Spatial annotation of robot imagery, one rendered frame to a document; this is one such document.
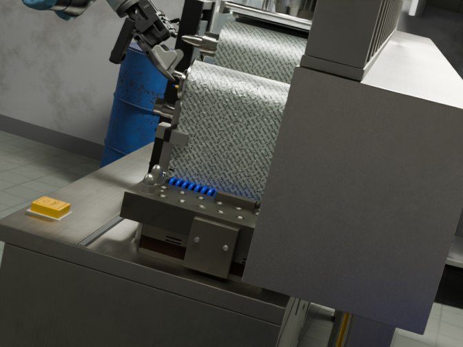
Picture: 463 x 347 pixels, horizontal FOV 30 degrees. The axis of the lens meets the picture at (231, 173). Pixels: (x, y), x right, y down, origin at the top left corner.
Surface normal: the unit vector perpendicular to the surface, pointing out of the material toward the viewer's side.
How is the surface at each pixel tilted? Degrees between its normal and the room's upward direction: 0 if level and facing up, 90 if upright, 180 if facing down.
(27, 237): 90
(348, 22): 90
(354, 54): 90
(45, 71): 90
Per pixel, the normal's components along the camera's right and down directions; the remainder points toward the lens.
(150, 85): -0.30, 0.15
